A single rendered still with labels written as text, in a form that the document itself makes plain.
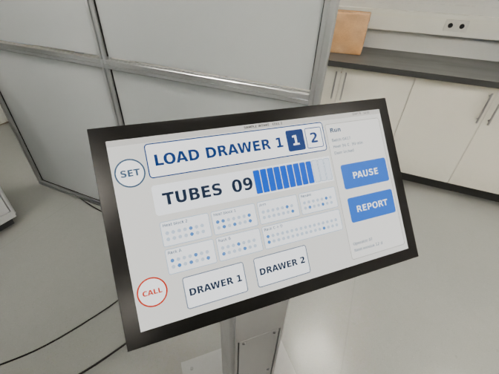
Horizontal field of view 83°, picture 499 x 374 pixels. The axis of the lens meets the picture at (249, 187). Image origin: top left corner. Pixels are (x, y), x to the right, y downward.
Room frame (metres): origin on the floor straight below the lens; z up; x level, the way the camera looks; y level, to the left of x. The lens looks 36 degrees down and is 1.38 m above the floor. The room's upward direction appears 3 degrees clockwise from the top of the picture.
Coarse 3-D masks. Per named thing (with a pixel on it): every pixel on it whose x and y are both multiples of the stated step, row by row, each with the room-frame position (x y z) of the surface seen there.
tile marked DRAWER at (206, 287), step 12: (240, 264) 0.28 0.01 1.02; (192, 276) 0.25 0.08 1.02; (204, 276) 0.26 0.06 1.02; (216, 276) 0.26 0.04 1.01; (228, 276) 0.27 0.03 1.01; (240, 276) 0.27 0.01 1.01; (192, 288) 0.24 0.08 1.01; (204, 288) 0.25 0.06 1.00; (216, 288) 0.25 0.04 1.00; (228, 288) 0.25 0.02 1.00; (240, 288) 0.26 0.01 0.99; (192, 300) 0.23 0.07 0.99; (204, 300) 0.24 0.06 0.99; (216, 300) 0.24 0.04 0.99
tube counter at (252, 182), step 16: (304, 160) 0.42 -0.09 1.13; (320, 160) 0.43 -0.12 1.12; (240, 176) 0.37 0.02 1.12; (256, 176) 0.38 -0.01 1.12; (272, 176) 0.39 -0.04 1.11; (288, 176) 0.39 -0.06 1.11; (304, 176) 0.40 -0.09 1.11; (320, 176) 0.41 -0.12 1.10; (240, 192) 0.35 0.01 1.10; (256, 192) 0.36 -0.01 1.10; (272, 192) 0.37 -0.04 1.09
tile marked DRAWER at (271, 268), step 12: (276, 252) 0.31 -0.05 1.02; (288, 252) 0.31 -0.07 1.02; (300, 252) 0.31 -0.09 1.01; (264, 264) 0.29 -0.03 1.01; (276, 264) 0.29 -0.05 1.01; (288, 264) 0.30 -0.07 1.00; (300, 264) 0.30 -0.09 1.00; (264, 276) 0.28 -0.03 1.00; (276, 276) 0.28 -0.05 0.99; (288, 276) 0.28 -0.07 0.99
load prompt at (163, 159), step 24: (144, 144) 0.36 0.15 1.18; (168, 144) 0.37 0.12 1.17; (192, 144) 0.38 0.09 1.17; (216, 144) 0.39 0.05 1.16; (240, 144) 0.40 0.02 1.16; (264, 144) 0.42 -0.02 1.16; (288, 144) 0.43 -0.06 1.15; (312, 144) 0.44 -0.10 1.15; (168, 168) 0.35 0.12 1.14; (192, 168) 0.36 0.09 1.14
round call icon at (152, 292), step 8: (136, 280) 0.23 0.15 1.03; (144, 280) 0.24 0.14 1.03; (152, 280) 0.24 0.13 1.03; (160, 280) 0.24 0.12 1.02; (136, 288) 0.23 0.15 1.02; (144, 288) 0.23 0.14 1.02; (152, 288) 0.23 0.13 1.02; (160, 288) 0.23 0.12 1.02; (168, 288) 0.24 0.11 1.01; (136, 296) 0.22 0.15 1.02; (144, 296) 0.22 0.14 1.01; (152, 296) 0.23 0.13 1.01; (160, 296) 0.23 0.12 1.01; (168, 296) 0.23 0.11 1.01; (144, 304) 0.22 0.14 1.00; (152, 304) 0.22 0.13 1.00; (160, 304) 0.22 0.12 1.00
